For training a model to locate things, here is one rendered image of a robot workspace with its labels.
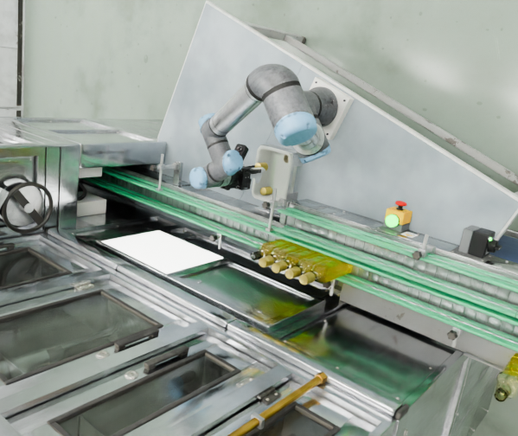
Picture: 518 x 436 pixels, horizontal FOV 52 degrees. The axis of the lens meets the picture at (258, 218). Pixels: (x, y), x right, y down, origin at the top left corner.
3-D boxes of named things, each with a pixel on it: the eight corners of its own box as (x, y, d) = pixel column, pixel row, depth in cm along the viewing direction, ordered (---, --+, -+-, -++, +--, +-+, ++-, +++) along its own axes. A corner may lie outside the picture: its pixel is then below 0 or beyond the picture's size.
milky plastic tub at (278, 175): (263, 195, 231) (250, 196, 224) (270, 144, 225) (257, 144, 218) (296, 205, 221) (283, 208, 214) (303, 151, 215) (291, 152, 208)
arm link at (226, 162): (221, 139, 175) (200, 153, 182) (233, 170, 174) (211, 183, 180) (236, 138, 181) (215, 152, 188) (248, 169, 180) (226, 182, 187)
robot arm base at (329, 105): (315, 80, 204) (300, 78, 196) (344, 99, 197) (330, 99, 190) (298, 114, 211) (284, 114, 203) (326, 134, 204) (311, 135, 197)
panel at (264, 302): (158, 234, 243) (94, 246, 217) (159, 227, 242) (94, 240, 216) (324, 307, 191) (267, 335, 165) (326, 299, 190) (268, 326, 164)
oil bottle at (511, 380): (512, 368, 163) (487, 402, 143) (514, 351, 162) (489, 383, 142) (532, 375, 160) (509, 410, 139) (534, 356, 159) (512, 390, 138)
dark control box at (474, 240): (465, 246, 180) (457, 251, 173) (471, 224, 178) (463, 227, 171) (490, 254, 175) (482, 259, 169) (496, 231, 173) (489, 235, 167)
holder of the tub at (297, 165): (262, 207, 233) (251, 208, 227) (271, 144, 225) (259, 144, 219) (294, 217, 223) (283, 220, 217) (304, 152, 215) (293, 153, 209)
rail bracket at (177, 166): (182, 186, 257) (146, 190, 240) (186, 151, 253) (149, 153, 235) (189, 189, 254) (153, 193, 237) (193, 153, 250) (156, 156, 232)
